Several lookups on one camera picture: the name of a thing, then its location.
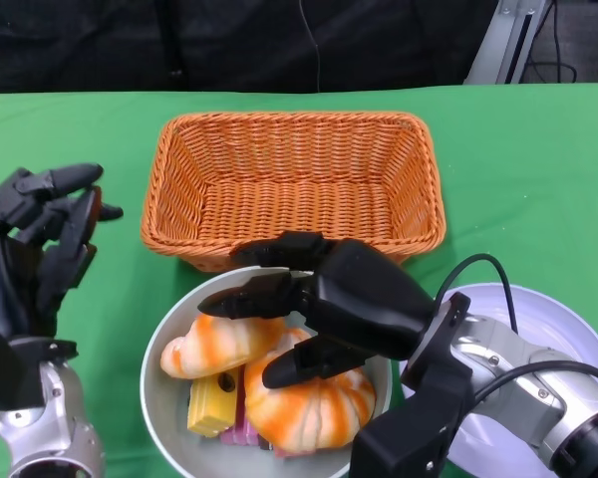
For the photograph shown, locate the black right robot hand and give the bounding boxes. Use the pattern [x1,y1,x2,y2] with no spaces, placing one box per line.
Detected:
[197,231,436,390]

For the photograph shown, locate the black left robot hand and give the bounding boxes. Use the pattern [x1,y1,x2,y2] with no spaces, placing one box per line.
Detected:
[0,162,125,340]

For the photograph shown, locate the round pumpkin shaped bread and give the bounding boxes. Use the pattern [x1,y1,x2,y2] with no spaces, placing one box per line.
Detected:
[243,328,378,455]

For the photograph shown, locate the long orange striped bread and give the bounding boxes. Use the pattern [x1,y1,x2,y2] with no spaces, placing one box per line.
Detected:
[159,314,288,379]

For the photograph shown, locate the pink cake slice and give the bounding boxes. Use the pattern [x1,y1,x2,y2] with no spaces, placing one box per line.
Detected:
[218,392,261,447]

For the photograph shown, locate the yellow cake block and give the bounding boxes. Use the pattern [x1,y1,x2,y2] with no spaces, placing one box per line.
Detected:
[187,370,243,438]

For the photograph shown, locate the grey metal bowl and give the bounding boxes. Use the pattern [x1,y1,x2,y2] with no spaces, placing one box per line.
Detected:
[139,266,394,478]

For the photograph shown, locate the orange wicker basket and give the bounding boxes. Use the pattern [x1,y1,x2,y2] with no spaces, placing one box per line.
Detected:
[140,112,448,274]

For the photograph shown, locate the white round plate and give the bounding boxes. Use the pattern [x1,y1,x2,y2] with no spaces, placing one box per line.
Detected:
[398,283,598,478]

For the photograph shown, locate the green tablecloth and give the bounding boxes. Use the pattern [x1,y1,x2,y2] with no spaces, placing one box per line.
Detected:
[0,82,598,478]

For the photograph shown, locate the black backdrop curtain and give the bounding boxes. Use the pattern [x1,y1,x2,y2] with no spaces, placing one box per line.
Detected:
[0,0,502,95]

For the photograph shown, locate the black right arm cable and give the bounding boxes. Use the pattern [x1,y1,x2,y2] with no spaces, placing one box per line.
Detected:
[436,253,598,399]

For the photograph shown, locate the thin black hanging cable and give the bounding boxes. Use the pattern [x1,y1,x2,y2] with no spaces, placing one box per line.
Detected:
[298,0,325,94]

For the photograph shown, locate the grey aluminium frame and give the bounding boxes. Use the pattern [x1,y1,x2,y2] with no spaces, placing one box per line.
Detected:
[463,0,549,87]

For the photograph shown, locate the black floor cables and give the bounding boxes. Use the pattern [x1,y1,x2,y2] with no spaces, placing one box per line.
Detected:
[525,0,579,85]

